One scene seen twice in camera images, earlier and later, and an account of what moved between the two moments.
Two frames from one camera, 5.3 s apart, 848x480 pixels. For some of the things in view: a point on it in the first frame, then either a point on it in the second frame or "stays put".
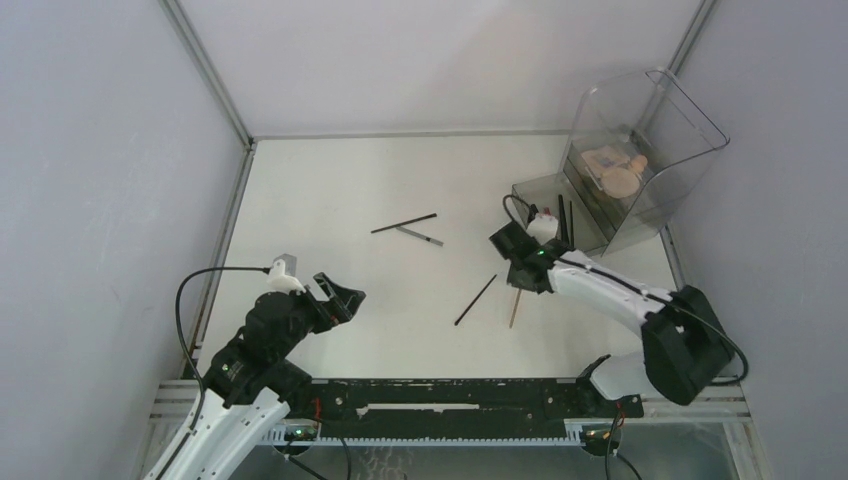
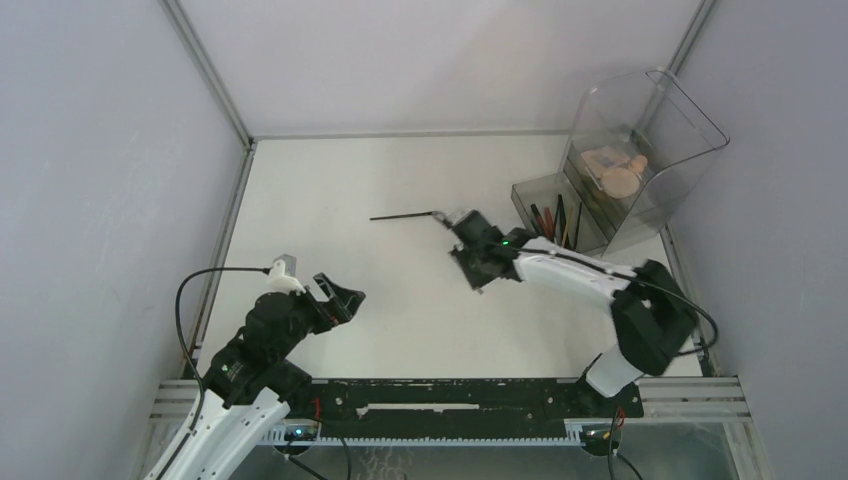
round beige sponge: x=620 y=182 stays put
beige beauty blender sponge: x=639 y=163 stays put
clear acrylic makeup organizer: x=635 y=149 stays put
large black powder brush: x=563 y=222 stays put
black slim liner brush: x=475 y=299 -> x=578 y=224
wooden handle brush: x=515 y=308 -> x=567 y=226
